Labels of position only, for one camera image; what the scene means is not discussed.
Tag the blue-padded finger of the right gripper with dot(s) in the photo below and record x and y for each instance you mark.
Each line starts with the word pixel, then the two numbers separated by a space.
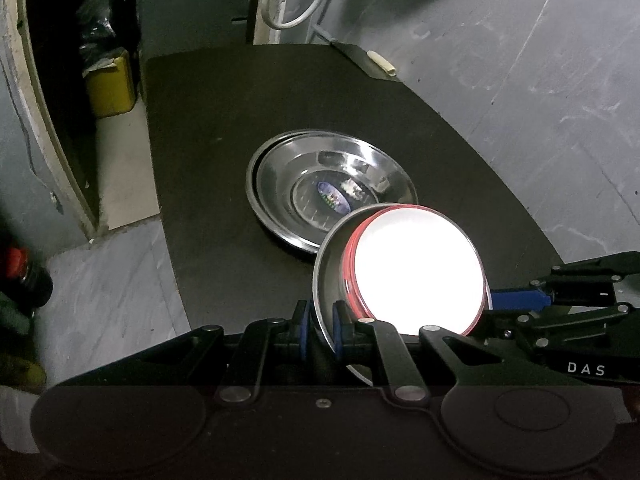
pixel 519 299

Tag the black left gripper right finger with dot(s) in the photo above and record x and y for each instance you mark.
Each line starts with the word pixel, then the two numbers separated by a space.
pixel 378 346

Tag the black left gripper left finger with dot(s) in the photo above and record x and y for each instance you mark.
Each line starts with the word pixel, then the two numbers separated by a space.
pixel 263 353

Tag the large steel mixing bowl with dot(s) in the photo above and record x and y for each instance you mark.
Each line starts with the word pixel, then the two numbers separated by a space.
pixel 330 284

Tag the steel plate with blue sticker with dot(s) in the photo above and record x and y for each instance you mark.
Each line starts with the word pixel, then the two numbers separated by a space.
pixel 311 183

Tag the steel plate with rim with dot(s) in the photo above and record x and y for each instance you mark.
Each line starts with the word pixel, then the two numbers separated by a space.
pixel 283 233

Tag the red capped bottle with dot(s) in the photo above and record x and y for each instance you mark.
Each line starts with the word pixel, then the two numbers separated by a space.
pixel 24 280

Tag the yellow bin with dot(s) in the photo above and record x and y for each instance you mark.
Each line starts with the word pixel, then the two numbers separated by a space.
pixel 110 85

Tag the black plastic bag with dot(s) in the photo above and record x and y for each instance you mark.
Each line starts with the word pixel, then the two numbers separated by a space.
pixel 96 33

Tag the cream plastic handle piece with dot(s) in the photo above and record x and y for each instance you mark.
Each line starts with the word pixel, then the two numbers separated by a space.
pixel 385 65

